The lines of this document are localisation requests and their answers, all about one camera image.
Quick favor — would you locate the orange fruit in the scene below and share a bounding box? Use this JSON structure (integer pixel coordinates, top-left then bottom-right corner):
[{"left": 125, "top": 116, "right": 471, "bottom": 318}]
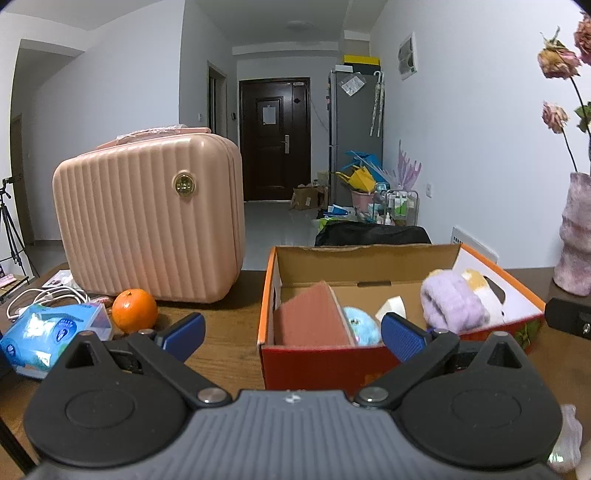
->
[{"left": 112, "top": 288, "right": 159, "bottom": 334}]

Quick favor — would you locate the clear plastic bag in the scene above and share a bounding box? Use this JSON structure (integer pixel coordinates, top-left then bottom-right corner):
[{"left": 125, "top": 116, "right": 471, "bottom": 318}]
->
[{"left": 339, "top": 73, "right": 365, "bottom": 97}]

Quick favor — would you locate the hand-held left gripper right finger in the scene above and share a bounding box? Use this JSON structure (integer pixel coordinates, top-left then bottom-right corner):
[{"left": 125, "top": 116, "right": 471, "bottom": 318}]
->
[{"left": 353, "top": 312, "right": 527, "bottom": 411}]

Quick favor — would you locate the black bag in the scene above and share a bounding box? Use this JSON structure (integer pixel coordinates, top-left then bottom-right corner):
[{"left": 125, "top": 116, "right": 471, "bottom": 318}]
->
[{"left": 315, "top": 222, "right": 432, "bottom": 247}]

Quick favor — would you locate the metal trolley cart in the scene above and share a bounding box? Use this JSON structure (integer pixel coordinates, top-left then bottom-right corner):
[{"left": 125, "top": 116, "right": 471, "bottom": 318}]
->
[{"left": 381, "top": 189, "right": 420, "bottom": 227}]

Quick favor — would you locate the mauve textured vase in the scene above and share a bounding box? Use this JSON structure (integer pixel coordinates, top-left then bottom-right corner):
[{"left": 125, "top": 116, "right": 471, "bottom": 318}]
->
[{"left": 553, "top": 172, "right": 591, "bottom": 296}]

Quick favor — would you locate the purple decorative plant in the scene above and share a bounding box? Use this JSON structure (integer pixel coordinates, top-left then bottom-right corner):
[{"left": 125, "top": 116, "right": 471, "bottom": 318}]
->
[{"left": 392, "top": 139, "right": 422, "bottom": 190}]

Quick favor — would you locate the light blue tissue pack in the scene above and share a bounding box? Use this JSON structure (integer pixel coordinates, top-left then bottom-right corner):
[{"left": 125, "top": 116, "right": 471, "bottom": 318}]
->
[{"left": 0, "top": 304, "right": 114, "bottom": 379}]

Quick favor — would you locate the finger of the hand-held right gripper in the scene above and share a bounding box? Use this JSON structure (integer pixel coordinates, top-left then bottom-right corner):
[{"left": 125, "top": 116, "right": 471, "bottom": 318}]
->
[{"left": 544, "top": 298, "right": 591, "bottom": 341}]

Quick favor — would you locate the side doorway frame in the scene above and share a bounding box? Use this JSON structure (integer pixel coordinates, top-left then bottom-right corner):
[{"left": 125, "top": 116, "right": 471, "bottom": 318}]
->
[{"left": 207, "top": 61, "right": 229, "bottom": 137}]

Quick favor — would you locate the dark brown entrance door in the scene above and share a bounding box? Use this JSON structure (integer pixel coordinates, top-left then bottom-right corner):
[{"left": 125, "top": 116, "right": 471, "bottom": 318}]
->
[{"left": 239, "top": 78, "right": 311, "bottom": 202}]

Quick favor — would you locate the white folded umbrella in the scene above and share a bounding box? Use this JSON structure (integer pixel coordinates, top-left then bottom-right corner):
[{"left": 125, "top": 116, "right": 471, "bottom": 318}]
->
[{"left": 369, "top": 70, "right": 385, "bottom": 138}]

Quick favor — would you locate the pale pink soft item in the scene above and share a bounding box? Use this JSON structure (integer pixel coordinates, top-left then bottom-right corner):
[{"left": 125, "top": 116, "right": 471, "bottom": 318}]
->
[{"left": 549, "top": 404, "right": 585, "bottom": 475}]

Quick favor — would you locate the lavender plush item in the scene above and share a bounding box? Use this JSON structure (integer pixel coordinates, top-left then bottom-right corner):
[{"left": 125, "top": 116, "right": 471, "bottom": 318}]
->
[{"left": 420, "top": 270, "right": 491, "bottom": 334}]

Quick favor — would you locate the blue folding stool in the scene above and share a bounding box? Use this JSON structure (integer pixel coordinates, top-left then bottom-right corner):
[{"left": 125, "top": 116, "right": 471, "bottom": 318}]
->
[{"left": 337, "top": 150, "right": 384, "bottom": 178}]

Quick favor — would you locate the white brown yellow plush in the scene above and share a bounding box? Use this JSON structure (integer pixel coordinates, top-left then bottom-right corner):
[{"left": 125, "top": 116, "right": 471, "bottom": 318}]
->
[{"left": 462, "top": 268, "right": 509, "bottom": 326}]

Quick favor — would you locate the yellow bag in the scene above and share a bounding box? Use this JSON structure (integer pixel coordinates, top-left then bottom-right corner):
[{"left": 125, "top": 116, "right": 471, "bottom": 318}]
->
[{"left": 336, "top": 166, "right": 375, "bottom": 192}]

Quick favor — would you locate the black tripod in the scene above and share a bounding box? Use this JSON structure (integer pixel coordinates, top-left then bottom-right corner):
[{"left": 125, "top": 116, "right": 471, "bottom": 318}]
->
[{"left": 0, "top": 175, "right": 40, "bottom": 278}]

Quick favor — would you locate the white roll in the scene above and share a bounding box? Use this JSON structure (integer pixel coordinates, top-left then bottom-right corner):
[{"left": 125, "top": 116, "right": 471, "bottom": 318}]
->
[{"left": 375, "top": 296, "right": 408, "bottom": 324}]

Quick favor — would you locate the pink ribbed suitcase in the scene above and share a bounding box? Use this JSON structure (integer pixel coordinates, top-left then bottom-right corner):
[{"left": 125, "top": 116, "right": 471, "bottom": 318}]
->
[{"left": 52, "top": 126, "right": 245, "bottom": 304}]

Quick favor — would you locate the bouquet of dried roses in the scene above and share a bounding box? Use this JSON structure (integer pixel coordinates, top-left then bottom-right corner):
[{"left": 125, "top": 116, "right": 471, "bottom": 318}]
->
[{"left": 537, "top": 11, "right": 591, "bottom": 176}]

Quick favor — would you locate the white electrical panel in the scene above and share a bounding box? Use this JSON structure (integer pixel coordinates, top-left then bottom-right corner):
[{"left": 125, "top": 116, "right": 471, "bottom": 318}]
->
[{"left": 398, "top": 31, "right": 419, "bottom": 81}]

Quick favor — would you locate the pink bucket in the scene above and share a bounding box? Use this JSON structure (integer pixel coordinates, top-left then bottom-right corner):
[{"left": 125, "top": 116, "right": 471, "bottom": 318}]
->
[{"left": 351, "top": 189, "right": 375, "bottom": 214}]

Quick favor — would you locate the light blue plush ball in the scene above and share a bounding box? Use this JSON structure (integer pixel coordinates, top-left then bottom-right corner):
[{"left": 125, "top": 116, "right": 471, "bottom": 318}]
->
[{"left": 342, "top": 307, "right": 383, "bottom": 346}]

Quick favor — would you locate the reddish brown sponge block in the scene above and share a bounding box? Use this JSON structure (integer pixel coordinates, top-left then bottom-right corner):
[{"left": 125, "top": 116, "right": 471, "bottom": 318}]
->
[{"left": 273, "top": 281, "right": 356, "bottom": 348}]

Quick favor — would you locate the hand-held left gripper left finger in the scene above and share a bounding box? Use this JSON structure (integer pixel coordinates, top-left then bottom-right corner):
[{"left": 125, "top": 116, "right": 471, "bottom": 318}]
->
[{"left": 44, "top": 312, "right": 234, "bottom": 409}]

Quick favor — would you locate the grey refrigerator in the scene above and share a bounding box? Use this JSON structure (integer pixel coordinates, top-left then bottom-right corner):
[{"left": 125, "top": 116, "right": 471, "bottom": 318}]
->
[{"left": 328, "top": 67, "right": 385, "bottom": 217}]

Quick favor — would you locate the white cable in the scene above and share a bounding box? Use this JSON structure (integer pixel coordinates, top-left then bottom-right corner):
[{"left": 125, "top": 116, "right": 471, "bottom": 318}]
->
[{"left": 7, "top": 285, "right": 90, "bottom": 319}]

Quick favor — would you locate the brown cardboard box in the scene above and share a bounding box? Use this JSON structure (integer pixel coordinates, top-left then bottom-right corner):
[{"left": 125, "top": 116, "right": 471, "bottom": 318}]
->
[{"left": 291, "top": 184, "right": 328, "bottom": 210}]

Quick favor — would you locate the orange cardboard box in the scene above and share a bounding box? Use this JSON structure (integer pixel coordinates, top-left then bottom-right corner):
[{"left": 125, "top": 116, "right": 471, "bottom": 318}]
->
[{"left": 257, "top": 244, "right": 546, "bottom": 392}]

